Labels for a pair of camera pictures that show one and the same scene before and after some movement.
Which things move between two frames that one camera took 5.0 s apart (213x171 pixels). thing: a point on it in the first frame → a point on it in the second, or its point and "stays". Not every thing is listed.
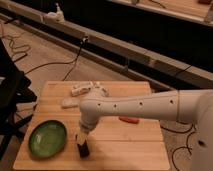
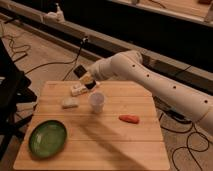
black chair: x=14 y=95 stays
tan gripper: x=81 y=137 → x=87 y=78
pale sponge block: x=70 y=102 stays
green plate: x=47 y=138 stays
